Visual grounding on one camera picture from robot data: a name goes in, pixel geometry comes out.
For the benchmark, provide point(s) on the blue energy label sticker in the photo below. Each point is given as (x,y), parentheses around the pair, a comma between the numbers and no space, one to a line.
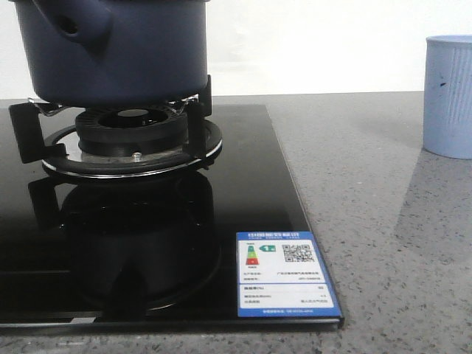
(281,274)

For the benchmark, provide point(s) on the dark blue cooking pot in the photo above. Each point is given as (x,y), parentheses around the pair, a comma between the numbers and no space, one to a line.
(114,53)

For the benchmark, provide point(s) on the light blue ribbed cup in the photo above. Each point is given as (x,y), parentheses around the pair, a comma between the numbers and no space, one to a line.
(447,96)

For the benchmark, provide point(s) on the black glass gas stove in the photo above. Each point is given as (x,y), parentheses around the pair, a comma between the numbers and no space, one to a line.
(154,253)

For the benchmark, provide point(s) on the black round gas burner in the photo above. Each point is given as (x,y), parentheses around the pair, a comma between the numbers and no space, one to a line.
(109,143)

